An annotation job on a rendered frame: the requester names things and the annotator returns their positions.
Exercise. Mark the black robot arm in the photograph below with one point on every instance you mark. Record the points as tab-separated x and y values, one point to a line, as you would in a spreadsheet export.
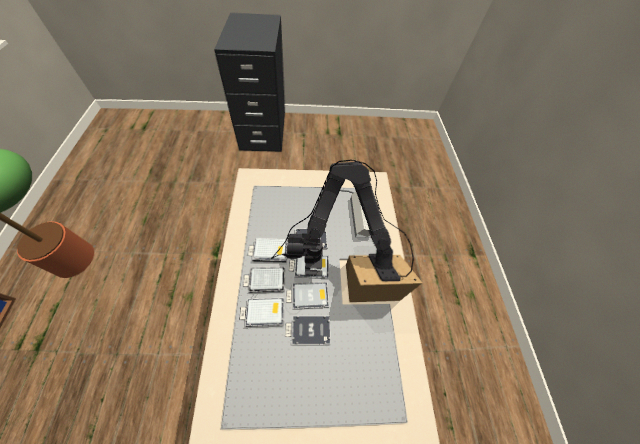
359	176

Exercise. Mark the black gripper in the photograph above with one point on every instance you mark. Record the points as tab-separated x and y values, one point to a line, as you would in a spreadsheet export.
317	264

